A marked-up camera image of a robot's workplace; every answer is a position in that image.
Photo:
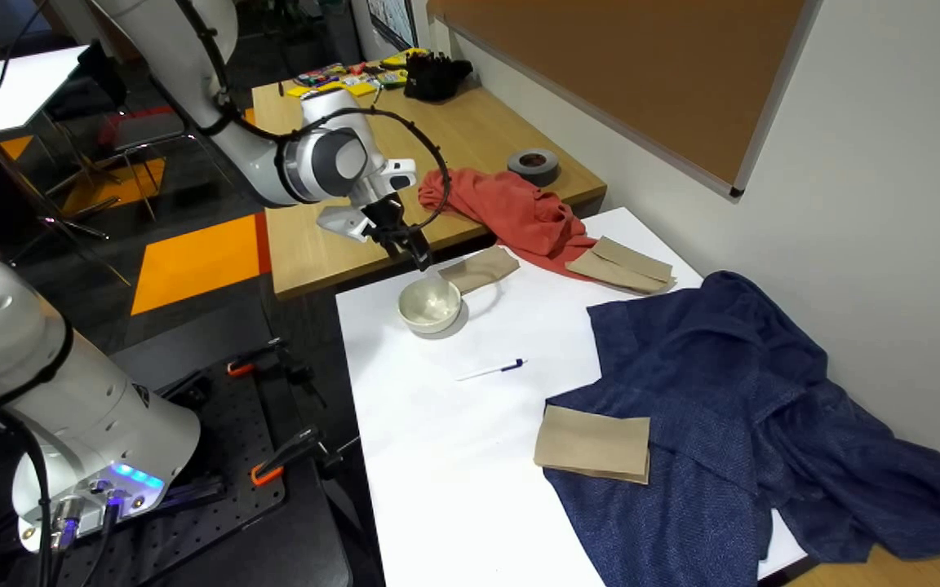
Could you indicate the blue cloth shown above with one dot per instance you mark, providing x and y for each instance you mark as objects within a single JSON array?
[{"x": 745, "y": 435}]

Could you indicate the orange black clamp upper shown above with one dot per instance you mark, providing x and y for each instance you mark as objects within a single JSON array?
[{"x": 250, "y": 360}]

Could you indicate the grey duct tape roll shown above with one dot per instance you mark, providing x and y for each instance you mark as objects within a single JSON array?
[{"x": 538, "y": 167}]

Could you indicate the pen with blue cap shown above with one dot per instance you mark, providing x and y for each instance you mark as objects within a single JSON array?
[{"x": 497, "y": 371}]

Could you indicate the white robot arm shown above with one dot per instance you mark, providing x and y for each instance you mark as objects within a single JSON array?
[{"x": 186, "y": 46}]

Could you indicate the orange black clamp lower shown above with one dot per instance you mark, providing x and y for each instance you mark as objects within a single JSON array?
[{"x": 261, "y": 475}]

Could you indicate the orange black clamp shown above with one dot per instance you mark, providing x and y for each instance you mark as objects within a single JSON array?
[
  {"x": 250, "y": 360},
  {"x": 261, "y": 475}
]

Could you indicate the cork bulletin board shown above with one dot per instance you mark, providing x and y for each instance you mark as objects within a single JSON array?
[{"x": 694, "y": 81}]

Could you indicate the white paper sheet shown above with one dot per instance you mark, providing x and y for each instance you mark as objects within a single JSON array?
[{"x": 30, "y": 81}]

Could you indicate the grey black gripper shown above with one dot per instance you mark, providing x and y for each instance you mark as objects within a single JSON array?
[{"x": 376, "y": 213}]

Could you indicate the black cloth on desk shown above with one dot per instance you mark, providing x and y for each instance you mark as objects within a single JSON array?
[{"x": 435, "y": 75}]

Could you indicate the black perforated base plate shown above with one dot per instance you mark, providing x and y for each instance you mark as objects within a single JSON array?
[{"x": 136, "y": 485}]

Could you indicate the tan cardboard piece front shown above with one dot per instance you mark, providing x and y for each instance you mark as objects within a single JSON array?
[{"x": 482, "y": 267}]

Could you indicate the orange red cloth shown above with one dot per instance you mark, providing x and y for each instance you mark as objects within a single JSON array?
[{"x": 534, "y": 224}]

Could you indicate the white ceramic bowl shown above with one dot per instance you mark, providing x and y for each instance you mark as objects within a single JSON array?
[{"x": 433, "y": 307}]

